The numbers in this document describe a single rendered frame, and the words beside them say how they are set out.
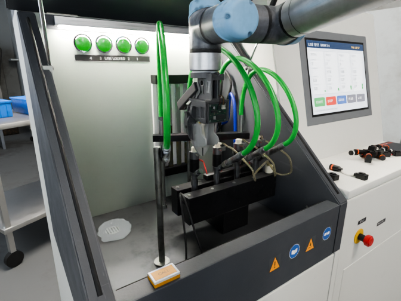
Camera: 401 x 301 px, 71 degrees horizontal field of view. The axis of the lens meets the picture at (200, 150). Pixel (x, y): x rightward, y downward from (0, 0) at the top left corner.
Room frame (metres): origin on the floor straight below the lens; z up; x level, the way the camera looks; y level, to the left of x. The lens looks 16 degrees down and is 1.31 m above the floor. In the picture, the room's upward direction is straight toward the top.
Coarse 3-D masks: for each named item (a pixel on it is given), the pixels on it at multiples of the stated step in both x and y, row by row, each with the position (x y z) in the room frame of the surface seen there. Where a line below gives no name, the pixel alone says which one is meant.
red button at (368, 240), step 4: (356, 232) 0.76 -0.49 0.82; (360, 232) 0.77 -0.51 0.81; (356, 236) 0.76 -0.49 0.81; (360, 236) 0.76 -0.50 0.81; (364, 236) 0.75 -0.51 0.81; (368, 236) 0.74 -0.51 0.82; (372, 236) 0.75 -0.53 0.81; (356, 240) 0.76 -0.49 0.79; (360, 240) 0.76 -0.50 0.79; (364, 240) 0.74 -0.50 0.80; (368, 240) 0.74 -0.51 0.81; (372, 240) 0.74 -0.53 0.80; (364, 244) 0.74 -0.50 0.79; (368, 244) 0.73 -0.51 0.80
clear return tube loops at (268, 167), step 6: (222, 144) 0.79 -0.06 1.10; (234, 150) 0.78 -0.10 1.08; (282, 150) 0.82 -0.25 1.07; (288, 156) 0.80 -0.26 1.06; (246, 162) 0.73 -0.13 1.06; (264, 162) 0.84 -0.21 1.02; (252, 168) 0.72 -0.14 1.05; (258, 168) 0.81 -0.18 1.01; (270, 168) 0.85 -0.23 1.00; (252, 174) 0.71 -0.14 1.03; (282, 174) 0.80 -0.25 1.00; (288, 174) 0.80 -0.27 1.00
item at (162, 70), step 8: (160, 24) 0.66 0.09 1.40; (160, 32) 0.63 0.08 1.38; (160, 40) 0.61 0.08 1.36; (160, 48) 0.59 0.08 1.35; (160, 56) 0.58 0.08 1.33; (160, 64) 0.87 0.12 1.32; (160, 72) 0.88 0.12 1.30; (160, 80) 0.88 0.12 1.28; (168, 80) 0.55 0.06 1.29; (160, 88) 0.89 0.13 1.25; (168, 88) 0.54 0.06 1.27; (160, 96) 0.89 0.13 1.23; (168, 96) 0.53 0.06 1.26; (160, 104) 0.89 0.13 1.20; (168, 104) 0.53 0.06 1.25; (160, 112) 0.90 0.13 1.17; (168, 112) 0.53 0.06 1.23; (168, 120) 0.53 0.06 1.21; (168, 128) 0.53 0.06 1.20; (168, 136) 0.54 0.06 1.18; (168, 144) 0.56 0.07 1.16
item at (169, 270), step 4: (164, 268) 0.42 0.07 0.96; (168, 268) 0.42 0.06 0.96; (172, 268) 0.42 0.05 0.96; (152, 272) 0.41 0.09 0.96; (156, 272) 0.41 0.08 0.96; (160, 272) 0.41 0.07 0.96; (164, 272) 0.41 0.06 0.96; (168, 272) 0.41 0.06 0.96; (172, 272) 0.41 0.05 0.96; (148, 276) 0.41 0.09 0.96; (152, 276) 0.41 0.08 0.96; (156, 276) 0.40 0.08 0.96; (160, 276) 0.40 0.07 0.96; (164, 276) 0.40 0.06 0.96; (176, 276) 0.41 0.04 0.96; (156, 280) 0.40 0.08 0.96; (168, 280) 0.40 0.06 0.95; (172, 280) 0.41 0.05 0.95; (152, 284) 0.40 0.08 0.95; (156, 284) 0.39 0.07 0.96; (160, 284) 0.39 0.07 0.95
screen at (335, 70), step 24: (312, 48) 1.09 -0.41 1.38; (336, 48) 1.18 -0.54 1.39; (360, 48) 1.29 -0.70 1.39; (312, 72) 1.07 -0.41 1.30; (336, 72) 1.15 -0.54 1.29; (360, 72) 1.26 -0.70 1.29; (312, 96) 1.04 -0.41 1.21; (336, 96) 1.13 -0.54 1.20; (360, 96) 1.23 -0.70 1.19; (312, 120) 1.02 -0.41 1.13; (336, 120) 1.10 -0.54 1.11
